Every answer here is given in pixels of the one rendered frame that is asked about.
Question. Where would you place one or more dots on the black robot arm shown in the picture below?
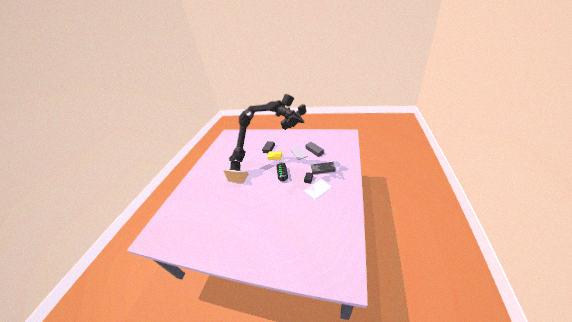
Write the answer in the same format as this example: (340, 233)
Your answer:
(244, 120)

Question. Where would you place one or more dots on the dark grey rounded unit with white label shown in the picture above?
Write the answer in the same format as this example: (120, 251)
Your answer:
(282, 171)

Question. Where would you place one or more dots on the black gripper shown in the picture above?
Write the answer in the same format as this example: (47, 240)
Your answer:
(292, 116)

